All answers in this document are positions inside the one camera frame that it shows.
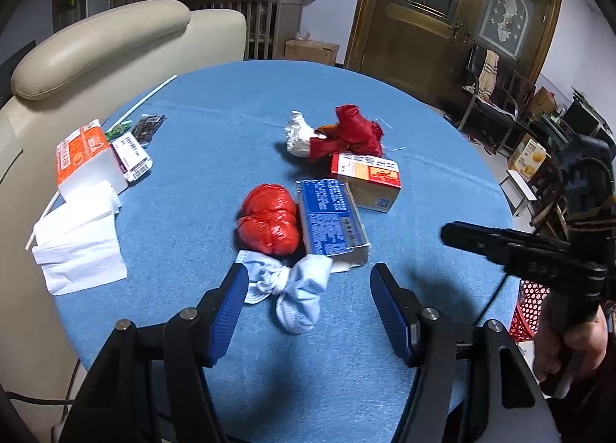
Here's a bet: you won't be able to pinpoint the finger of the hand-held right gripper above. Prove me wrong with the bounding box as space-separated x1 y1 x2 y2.
441 221 608 301

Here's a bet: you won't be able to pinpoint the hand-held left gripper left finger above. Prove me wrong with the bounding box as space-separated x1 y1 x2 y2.
60 261 251 443

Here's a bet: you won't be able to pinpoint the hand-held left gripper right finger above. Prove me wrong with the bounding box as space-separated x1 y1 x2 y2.
370 262 561 443

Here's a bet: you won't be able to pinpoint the blue face mask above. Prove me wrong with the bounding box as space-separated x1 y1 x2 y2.
235 251 334 335

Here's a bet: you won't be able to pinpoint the red mesh waste basket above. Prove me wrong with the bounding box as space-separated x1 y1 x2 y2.
507 279 552 343

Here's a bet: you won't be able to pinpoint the red plastic bag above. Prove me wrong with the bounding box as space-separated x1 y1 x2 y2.
236 183 303 257

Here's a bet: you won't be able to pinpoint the blue printed carton box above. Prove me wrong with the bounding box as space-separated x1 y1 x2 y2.
295 178 371 271

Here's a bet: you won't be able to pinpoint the orange and white carton box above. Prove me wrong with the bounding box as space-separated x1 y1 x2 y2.
330 152 402 213

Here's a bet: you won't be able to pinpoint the white paper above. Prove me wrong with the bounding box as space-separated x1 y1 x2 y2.
284 111 329 157

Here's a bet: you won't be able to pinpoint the person's right hand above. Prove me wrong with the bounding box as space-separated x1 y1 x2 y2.
533 299 610 383

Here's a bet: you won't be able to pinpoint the black computer monitor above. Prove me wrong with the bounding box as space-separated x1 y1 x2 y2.
561 101 603 137

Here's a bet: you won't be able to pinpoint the small white stool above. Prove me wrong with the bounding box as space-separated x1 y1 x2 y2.
499 169 540 217

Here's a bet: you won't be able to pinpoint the orange fruit carton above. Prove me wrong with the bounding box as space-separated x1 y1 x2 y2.
507 137 549 184

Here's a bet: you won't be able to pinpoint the small open cardboard box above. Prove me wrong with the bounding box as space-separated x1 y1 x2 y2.
529 87 557 119

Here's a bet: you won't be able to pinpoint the striped beige scarf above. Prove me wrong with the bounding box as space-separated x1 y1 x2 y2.
476 49 501 97

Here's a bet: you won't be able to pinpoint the blue tablecloth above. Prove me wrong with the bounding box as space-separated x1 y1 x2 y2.
50 59 523 443

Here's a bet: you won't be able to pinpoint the white paper tissues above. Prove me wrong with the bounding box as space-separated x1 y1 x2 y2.
33 180 128 297

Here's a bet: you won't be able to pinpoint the red mesh cloth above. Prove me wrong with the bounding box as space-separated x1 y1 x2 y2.
308 105 386 164

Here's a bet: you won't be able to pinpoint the small barcode box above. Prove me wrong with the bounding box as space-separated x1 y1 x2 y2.
110 131 154 182

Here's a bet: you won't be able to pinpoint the dark foil packet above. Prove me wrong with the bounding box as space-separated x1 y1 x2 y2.
131 114 167 144

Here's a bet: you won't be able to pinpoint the green blister pack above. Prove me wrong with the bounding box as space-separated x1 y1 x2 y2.
105 120 133 142

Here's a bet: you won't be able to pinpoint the orange and white medicine box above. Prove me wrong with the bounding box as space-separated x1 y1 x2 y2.
55 119 128 201

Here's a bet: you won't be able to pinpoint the wooden double door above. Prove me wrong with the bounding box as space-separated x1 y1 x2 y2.
344 0 565 112

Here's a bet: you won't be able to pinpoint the thin white stick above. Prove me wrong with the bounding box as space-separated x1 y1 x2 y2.
25 76 178 250

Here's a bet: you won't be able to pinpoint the brown cardboard box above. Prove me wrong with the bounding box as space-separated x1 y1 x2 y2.
284 39 340 67

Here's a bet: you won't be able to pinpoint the wooden slatted cabinet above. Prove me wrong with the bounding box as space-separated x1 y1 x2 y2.
180 0 305 60

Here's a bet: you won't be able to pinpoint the beige leather sofa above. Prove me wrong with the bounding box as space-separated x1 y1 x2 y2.
0 0 247 443

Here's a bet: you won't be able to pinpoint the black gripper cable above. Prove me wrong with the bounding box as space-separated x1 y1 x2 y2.
474 274 509 324

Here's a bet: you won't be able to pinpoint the metal frame chair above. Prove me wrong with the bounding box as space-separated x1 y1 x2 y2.
457 43 537 138

